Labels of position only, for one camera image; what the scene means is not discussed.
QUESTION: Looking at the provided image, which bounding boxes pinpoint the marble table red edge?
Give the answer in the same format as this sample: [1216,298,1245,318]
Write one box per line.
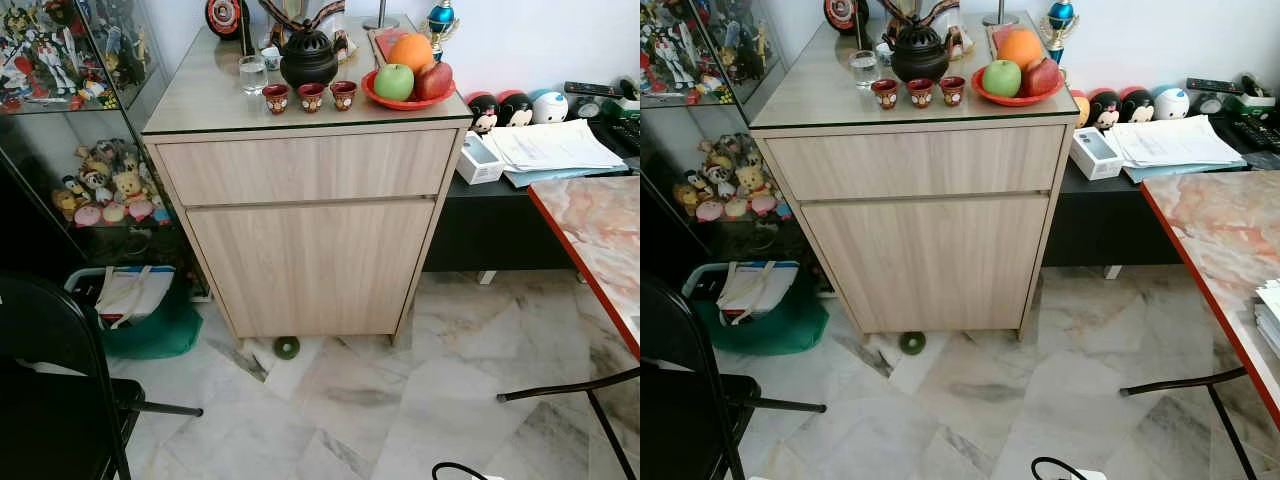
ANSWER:
[527,175,641,360]
[1140,170,1280,432]

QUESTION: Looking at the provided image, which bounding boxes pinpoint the glass display cabinet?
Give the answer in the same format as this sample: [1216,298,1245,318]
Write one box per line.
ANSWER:
[0,0,211,301]
[640,0,831,297]

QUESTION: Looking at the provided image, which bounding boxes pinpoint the light blue folder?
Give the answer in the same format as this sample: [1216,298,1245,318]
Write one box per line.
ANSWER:
[500,158,630,190]
[1120,153,1252,185]

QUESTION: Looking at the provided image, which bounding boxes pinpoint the black keyboard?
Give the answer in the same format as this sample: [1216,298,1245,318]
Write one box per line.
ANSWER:
[604,114,641,157]
[1224,110,1280,154]

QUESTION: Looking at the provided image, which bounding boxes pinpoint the yellow bear plush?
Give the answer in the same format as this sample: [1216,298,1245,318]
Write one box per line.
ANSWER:
[734,164,770,200]
[112,169,152,207]

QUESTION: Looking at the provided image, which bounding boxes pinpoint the stack of white papers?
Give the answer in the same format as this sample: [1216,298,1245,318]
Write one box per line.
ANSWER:
[485,119,629,177]
[1105,114,1247,170]

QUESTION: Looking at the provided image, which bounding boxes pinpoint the white green container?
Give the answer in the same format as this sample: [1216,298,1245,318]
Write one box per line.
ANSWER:
[1224,74,1277,111]
[604,77,641,112]

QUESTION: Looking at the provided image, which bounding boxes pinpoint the black low console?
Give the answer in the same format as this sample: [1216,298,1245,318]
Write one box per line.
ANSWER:
[422,112,641,274]
[1040,108,1280,270]

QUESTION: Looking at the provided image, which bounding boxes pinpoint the white blue round toy head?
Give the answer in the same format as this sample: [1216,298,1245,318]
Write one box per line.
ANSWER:
[530,88,570,126]
[1150,85,1192,123]

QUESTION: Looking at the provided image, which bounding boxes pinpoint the black folding chair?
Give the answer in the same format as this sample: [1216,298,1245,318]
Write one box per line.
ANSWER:
[640,272,828,480]
[0,272,205,480]

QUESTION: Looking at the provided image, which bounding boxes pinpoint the green bag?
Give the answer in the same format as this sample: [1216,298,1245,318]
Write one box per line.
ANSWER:
[683,260,830,357]
[65,265,205,362]

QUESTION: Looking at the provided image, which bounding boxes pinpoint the white robot model figure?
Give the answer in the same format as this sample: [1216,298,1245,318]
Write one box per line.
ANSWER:
[28,28,79,97]
[653,24,703,89]

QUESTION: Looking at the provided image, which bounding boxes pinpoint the red fruit plate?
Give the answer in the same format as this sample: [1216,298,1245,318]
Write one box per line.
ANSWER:
[971,65,1066,108]
[361,68,457,112]

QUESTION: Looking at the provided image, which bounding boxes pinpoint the red apple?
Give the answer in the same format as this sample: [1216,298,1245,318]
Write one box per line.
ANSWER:
[413,60,455,101]
[1020,56,1064,98]

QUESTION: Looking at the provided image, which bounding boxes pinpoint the clear drinking glass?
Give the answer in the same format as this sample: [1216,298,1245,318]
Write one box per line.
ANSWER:
[850,50,880,92]
[238,55,269,97]

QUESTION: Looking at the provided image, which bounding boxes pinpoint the light wooden cabinet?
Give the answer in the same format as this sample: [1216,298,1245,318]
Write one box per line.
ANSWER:
[748,12,1081,344]
[142,15,474,347]

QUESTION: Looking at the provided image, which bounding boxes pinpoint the green apple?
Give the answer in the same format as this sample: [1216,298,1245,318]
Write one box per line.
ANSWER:
[982,59,1024,99]
[374,63,416,103]

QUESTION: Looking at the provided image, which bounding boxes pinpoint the orange fruit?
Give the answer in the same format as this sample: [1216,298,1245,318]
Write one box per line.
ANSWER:
[388,33,436,76]
[997,28,1046,72]

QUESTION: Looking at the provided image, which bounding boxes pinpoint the blue gold trophy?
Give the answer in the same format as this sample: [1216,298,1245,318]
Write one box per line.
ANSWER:
[1040,0,1080,64]
[424,0,462,63]

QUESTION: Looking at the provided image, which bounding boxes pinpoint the round red black ornament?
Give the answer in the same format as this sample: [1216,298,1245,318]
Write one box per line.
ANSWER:
[823,0,870,37]
[205,0,252,42]

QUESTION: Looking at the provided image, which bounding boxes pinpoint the black incense burner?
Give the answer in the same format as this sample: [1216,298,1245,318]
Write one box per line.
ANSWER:
[279,28,340,90]
[890,24,952,85]

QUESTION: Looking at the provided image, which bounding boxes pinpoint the dark horn-shaped ornament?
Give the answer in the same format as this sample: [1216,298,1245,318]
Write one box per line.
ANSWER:
[877,0,963,47]
[258,0,350,51]

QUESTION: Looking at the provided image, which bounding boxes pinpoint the white paper pile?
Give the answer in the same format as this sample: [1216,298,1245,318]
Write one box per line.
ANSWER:
[1252,278,1280,362]

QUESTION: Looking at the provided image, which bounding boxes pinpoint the black metal chair frame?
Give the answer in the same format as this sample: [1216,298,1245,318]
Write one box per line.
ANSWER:
[1119,366,1262,480]
[497,367,641,480]

